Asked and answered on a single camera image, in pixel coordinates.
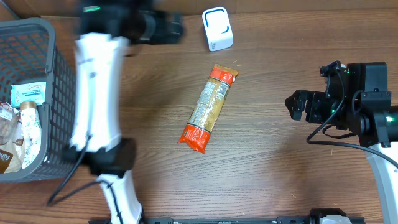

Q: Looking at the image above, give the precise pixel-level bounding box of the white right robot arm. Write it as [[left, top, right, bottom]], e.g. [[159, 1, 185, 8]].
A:
[[285, 60, 397, 223]]

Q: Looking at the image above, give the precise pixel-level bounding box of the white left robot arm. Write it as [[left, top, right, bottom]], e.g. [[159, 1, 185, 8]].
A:
[[62, 1, 184, 223]]

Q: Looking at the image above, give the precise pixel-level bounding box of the orange gold pasta package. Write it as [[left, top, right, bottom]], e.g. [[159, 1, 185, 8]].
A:
[[178, 64, 239, 154]]

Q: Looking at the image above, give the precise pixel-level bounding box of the grey plastic mesh basket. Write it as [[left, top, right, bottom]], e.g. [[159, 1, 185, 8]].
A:
[[1, 18, 76, 183]]

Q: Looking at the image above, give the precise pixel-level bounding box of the white barcode scanner stand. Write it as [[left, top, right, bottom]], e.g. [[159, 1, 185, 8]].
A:
[[201, 6, 233, 52]]

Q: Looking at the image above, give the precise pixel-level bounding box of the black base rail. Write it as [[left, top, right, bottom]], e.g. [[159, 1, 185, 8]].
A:
[[88, 207, 366, 224]]

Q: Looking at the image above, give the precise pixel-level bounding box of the clear brown snack pouch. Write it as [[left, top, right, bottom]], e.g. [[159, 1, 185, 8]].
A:
[[1, 102, 25, 174]]

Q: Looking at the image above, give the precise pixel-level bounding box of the white bamboo print tube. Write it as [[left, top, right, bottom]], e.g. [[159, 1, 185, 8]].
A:
[[20, 101, 42, 169]]

